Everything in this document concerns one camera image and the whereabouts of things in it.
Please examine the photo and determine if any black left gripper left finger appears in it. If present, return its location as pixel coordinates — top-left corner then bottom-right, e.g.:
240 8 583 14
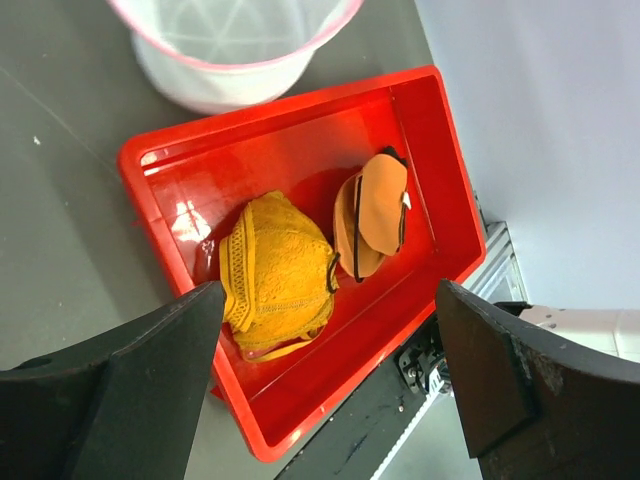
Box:
1 282 225 479

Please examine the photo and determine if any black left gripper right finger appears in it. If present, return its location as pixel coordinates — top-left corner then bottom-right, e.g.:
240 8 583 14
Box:
436 280 639 479

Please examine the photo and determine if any yellow lace bra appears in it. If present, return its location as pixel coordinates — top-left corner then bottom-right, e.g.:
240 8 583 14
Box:
219 190 340 362

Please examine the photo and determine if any orange smooth bra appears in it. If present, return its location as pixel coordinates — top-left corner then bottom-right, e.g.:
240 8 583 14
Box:
333 146 411 283

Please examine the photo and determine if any white mesh laundry bag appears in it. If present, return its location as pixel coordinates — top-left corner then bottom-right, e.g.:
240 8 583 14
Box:
109 0 362 115

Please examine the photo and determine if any red plastic tray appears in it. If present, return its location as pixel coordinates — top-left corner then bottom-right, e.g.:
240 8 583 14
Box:
118 66 486 462

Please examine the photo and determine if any aluminium frame rail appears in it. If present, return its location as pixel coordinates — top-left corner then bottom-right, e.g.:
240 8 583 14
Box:
372 220 527 479

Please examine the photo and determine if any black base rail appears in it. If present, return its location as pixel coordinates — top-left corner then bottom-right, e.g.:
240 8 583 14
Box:
278 315 449 479

